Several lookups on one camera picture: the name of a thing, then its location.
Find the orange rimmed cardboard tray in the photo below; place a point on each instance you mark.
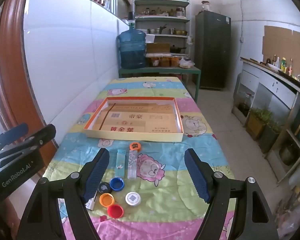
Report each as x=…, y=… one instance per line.
x=136, y=118

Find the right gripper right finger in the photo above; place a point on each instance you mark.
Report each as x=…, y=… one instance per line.
x=201, y=175

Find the green sauce bottle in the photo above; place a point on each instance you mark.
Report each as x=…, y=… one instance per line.
x=283, y=65

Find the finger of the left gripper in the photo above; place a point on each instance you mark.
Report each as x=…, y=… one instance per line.
x=12, y=135
x=34, y=142

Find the potted green plant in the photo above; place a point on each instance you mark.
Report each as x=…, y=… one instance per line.
x=257, y=121

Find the gold lighter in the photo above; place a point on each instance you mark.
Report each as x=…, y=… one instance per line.
x=91, y=202

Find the brown wooden door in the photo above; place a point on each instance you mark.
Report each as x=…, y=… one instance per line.
x=17, y=101

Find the blue water jug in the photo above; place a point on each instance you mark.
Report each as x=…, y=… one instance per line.
x=132, y=46

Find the dark green refrigerator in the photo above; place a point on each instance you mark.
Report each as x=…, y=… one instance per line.
x=212, y=49

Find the white kitchen counter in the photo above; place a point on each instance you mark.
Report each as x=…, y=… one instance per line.
x=262, y=87

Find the green metal table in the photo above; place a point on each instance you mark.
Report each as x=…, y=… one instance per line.
x=166, y=70

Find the blue bottle cap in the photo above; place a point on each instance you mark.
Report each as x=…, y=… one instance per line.
x=117, y=184

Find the colourful cartoon quilt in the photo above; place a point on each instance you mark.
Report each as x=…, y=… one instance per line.
x=170, y=207

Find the clear glitter lighter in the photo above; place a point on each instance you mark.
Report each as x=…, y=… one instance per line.
x=132, y=164

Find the black bottle cap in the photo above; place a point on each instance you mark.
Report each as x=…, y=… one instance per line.
x=104, y=187

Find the orange cap with black label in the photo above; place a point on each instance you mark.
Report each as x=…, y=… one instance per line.
x=135, y=146

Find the white storage shelf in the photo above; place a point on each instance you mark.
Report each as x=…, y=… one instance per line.
x=168, y=20

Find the cardboard box on table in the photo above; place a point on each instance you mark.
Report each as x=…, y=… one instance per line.
x=158, y=48

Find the white QR code cap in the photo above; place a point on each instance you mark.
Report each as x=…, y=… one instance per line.
x=133, y=198

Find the plain orange bottle cap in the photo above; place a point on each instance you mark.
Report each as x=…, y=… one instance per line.
x=106, y=200

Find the red bottle cap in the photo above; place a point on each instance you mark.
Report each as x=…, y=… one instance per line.
x=115, y=211

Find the teal patterned lighter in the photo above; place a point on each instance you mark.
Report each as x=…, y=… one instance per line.
x=120, y=164

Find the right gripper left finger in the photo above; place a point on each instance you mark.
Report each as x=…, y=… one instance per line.
x=92, y=173

